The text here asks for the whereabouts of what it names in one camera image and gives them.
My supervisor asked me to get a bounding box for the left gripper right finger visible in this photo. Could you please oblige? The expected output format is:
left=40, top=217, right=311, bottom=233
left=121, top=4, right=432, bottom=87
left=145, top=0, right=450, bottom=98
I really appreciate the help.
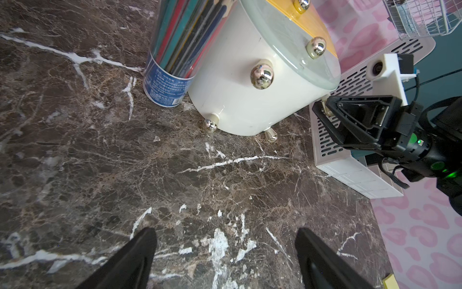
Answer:
left=295, top=228, right=372, bottom=289

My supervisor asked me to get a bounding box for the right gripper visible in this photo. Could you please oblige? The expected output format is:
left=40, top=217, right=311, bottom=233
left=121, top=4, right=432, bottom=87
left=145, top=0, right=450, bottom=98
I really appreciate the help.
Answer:
left=312, top=96, right=431, bottom=163

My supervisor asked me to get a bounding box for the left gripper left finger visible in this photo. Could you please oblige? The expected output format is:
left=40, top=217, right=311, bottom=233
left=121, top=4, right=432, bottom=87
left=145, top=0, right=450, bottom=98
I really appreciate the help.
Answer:
left=78, top=228, right=157, bottom=289

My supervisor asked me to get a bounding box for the white drawer cabinet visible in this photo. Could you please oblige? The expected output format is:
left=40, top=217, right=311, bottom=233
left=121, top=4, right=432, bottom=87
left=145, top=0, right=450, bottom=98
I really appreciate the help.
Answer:
left=188, top=1, right=341, bottom=136

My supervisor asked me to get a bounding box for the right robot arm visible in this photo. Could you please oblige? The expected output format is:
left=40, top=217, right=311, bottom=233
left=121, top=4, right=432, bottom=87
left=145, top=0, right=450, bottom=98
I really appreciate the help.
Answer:
left=312, top=95, right=462, bottom=214

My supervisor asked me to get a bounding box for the white file organizer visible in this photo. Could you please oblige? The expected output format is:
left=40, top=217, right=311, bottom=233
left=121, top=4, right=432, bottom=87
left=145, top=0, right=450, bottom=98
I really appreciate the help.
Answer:
left=309, top=35, right=437, bottom=200

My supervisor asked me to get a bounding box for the yellow sticky note pad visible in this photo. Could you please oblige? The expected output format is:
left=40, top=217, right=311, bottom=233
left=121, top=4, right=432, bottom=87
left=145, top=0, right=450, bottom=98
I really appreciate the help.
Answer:
left=382, top=274, right=399, bottom=289

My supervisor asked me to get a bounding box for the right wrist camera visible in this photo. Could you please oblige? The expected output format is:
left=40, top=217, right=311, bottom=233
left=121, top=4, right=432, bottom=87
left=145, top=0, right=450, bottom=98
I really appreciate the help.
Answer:
left=366, top=53, right=417, bottom=106

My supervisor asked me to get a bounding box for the white wire wall shelf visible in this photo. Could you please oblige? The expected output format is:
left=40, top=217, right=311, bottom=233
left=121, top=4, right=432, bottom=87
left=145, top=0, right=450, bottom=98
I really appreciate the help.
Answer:
left=383, top=0, right=462, bottom=40

